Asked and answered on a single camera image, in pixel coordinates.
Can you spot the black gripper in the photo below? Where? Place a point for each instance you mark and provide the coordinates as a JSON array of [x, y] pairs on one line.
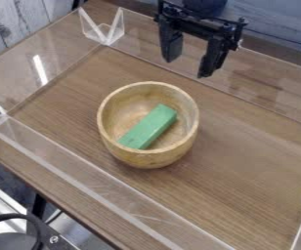
[[196, 17]]

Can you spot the brown wooden bowl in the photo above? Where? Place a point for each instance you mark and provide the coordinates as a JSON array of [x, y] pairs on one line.
[[123, 109]]

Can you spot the green rectangular block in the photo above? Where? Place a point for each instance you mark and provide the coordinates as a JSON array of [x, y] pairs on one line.
[[150, 127]]

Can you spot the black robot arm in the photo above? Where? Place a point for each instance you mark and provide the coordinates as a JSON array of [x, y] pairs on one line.
[[196, 17]]

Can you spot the black table leg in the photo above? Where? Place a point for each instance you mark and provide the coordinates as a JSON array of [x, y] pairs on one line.
[[37, 206]]

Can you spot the clear acrylic tray wall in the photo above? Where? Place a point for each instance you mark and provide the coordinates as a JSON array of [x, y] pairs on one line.
[[230, 195]]

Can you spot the metal bracket with screw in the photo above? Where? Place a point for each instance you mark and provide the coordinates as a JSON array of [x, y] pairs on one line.
[[52, 240]]

